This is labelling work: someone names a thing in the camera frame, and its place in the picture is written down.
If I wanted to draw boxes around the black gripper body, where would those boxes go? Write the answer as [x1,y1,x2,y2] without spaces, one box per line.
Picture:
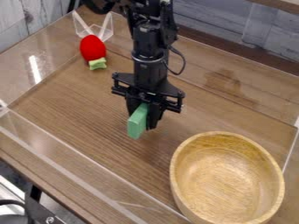
[112,58,184,113]

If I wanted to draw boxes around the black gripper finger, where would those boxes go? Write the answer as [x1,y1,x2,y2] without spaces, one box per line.
[147,102,164,130]
[126,98,142,116]

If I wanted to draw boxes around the green rectangular block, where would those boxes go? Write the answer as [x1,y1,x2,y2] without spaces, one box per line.
[127,103,148,139]

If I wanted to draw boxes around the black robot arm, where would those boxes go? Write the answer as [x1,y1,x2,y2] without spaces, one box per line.
[83,0,184,130]

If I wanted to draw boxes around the brown wooden bowl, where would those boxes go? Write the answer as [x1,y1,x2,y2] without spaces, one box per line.
[170,131,286,224]

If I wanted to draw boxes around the red plush strawberry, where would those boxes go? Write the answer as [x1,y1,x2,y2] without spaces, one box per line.
[79,35,107,70]

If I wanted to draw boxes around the black table leg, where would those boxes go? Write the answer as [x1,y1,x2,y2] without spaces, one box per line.
[30,185,43,201]

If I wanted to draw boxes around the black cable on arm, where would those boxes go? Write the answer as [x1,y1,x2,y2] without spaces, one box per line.
[163,45,187,77]

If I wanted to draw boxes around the clear acrylic corner bracket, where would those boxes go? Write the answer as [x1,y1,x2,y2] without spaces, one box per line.
[71,11,114,42]

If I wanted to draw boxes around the black cable under table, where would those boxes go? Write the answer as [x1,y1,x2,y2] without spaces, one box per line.
[0,199,36,224]

